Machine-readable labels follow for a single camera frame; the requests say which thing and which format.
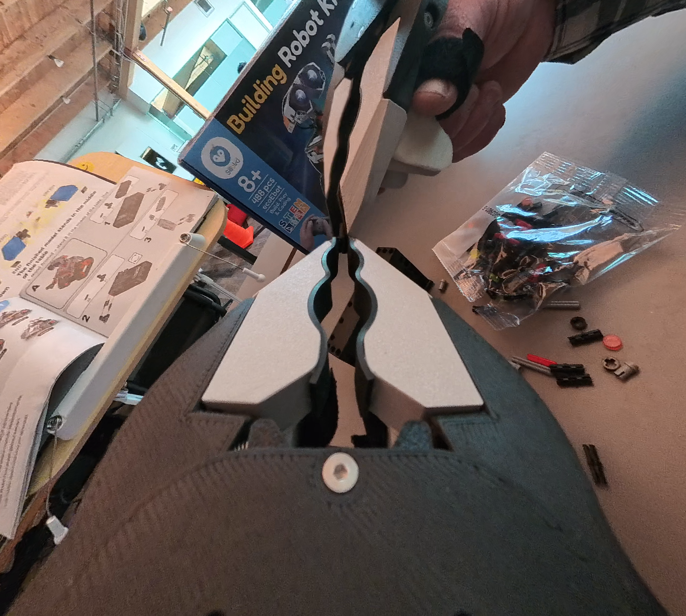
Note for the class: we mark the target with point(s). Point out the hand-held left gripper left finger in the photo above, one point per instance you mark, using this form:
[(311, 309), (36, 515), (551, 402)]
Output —
[(262, 358)]

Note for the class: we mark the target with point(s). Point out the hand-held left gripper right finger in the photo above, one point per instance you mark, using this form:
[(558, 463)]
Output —
[(423, 358)]

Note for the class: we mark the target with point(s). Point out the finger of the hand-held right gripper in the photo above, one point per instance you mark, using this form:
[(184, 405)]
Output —
[(375, 133), (340, 133)]

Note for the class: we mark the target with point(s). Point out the clear plastic parts bag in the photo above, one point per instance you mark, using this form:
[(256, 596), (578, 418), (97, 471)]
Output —
[(562, 230)]

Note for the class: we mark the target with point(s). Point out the person's right hand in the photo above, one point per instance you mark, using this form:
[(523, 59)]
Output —
[(509, 21)]

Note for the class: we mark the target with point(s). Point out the blue robot kit box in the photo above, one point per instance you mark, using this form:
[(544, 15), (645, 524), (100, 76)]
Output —
[(257, 144)]

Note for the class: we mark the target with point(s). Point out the long grey axle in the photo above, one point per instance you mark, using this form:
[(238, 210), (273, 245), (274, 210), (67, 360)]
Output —
[(528, 365)]

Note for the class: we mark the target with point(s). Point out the long red axle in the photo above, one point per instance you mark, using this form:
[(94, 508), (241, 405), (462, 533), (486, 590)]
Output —
[(541, 360)]

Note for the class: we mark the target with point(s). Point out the orange cone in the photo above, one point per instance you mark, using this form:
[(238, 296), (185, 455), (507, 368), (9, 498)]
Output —
[(238, 233)]

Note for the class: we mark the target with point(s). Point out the white book stand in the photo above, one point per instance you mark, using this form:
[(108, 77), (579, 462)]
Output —
[(134, 316)]

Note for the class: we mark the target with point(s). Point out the grey axle stub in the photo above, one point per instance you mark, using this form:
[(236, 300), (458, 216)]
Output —
[(562, 304)]

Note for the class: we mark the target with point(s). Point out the group of black connector pins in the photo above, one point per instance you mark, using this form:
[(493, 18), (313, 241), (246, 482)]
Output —
[(573, 381)]

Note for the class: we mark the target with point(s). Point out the red round tile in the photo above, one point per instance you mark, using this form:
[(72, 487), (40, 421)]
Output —
[(612, 341)]

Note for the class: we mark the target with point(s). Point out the grey connector piece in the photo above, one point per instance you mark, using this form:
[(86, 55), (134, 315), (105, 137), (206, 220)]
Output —
[(628, 370)]

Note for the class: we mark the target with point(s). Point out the building instruction booklet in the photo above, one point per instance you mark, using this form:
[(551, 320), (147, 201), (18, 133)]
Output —
[(80, 262)]

